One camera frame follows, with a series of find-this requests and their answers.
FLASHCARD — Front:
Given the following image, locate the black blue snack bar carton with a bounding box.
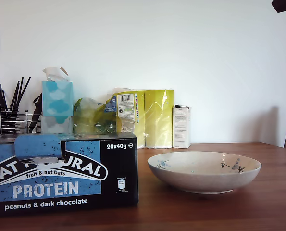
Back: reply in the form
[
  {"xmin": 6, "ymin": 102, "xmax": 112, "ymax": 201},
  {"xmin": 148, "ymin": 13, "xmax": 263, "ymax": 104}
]
[{"xmin": 0, "ymin": 133, "xmax": 139, "ymax": 210}]

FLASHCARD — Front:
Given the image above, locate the dark brown utensil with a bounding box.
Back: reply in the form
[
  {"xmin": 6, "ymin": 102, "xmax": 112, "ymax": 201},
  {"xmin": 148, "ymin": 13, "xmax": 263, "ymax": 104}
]
[{"xmin": 28, "ymin": 93, "xmax": 43, "ymax": 135}]

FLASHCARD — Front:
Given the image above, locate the white tissue paper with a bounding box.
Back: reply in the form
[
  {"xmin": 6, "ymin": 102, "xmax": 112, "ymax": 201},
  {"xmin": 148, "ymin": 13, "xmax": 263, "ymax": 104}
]
[{"xmin": 42, "ymin": 67, "xmax": 70, "ymax": 83}]

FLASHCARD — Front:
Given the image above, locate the crumpled green plastic bag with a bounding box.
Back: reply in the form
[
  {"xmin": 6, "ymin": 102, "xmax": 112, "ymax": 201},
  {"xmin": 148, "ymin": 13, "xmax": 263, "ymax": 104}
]
[{"xmin": 73, "ymin": 96, "xmax": 121, "ymax": 134}]

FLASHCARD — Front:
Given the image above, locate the small white carton box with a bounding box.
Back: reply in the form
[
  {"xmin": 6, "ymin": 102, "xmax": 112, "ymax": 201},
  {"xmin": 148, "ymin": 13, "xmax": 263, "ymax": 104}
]
[{"xmin": 172, "ymin": 104, "xmax": 192, "ymax": 149}]

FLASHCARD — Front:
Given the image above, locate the white floral ceramic bowl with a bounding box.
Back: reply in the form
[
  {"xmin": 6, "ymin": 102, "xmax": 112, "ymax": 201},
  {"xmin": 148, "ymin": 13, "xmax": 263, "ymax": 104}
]
[{"xmin": 147, "ymin": 151, "xmax": 262, "ymax": 195}]

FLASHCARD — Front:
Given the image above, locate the metal wire utensil holder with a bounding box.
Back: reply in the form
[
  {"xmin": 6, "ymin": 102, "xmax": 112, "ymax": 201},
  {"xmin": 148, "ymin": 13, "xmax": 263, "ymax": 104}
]
[{"xmin": 0, "ymin": 105, "xmax": 43, "ymax": 136}]

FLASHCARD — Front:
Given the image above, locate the thin black stick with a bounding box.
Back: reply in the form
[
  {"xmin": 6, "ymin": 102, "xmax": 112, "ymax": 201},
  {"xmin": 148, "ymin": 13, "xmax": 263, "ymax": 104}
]
[
  {"xmin": 13, "ymin": 77, "xmax": 32, "ymax": 109},
  {"xmin": 11, "ymin": 77, "xmax": 25, "ymax": 109},
  {"xmin": 0, "ymin": 78, "xmax": 7, "ymax": 108}
]

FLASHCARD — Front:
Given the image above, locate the blue cloud tissue box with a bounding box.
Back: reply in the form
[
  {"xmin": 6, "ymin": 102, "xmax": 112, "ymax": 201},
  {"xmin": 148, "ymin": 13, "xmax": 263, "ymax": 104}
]
[{"xmin": 41, "ymin": 80, "xmax": 74, "ymax": 134}]

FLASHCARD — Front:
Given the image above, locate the yellow napkin pack in wrap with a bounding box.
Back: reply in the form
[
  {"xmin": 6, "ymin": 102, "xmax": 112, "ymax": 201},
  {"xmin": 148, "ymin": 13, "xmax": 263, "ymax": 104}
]
[{"xmin": 112, "ymin": 88, "xmax": 175, "ymax": 150}]

